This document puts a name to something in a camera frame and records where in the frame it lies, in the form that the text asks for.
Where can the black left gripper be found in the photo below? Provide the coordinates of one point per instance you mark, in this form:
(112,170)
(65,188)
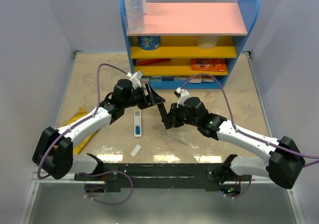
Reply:
(153,98)

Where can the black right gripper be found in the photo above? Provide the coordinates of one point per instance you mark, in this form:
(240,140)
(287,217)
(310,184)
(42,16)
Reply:
(172,118)

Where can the white remote control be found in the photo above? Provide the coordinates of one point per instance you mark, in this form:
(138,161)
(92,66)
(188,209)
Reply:
(137,121)

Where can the white battery cover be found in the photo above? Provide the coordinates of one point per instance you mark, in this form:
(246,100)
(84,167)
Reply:
(135,150)

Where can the black remote control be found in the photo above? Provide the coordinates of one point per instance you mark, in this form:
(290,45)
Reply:
(162,111)

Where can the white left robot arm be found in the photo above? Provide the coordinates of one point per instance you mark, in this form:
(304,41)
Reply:
(54,151)

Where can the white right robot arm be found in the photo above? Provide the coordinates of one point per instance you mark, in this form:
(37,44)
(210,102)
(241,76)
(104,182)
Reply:
(277,159)

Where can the green tissue pack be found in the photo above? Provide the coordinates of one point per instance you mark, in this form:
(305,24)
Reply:
(155,78)

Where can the blue tissue pack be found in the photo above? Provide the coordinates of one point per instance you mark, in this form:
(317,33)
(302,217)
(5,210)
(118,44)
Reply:
(167,78)

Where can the blue battery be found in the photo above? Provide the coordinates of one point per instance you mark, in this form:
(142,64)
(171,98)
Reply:
(138,130)

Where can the white tissue pack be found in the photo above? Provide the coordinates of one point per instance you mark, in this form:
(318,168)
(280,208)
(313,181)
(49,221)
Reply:
(181,78)
(207,79)

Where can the red flat book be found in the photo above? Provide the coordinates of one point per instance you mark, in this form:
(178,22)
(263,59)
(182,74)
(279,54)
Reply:
(145,62)

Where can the red tissue pack right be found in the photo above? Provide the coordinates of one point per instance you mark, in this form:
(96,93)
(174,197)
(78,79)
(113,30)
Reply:
(195,80)

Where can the white tissue pack right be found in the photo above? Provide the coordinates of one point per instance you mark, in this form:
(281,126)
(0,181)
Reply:
(207,79)

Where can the blue cartoon can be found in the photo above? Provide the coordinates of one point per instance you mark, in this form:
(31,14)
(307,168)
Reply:
(149,43)

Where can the blue shelf unit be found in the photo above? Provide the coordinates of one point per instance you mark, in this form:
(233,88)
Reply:
(178,24)

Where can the orange box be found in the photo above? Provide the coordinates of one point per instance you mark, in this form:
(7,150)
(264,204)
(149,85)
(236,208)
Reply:
(208,64)

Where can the clear plastic bottle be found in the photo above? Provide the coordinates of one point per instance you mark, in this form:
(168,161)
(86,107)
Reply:
(135,16)

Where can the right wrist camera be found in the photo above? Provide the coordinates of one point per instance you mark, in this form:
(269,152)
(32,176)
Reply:
(182,95)

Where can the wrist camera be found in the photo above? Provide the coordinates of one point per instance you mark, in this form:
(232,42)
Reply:
(135,79)
(182,95)

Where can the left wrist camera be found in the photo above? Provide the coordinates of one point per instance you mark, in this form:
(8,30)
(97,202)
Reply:
(135,79)

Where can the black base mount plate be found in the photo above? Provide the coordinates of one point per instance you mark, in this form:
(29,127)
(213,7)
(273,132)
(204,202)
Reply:
(206,176)

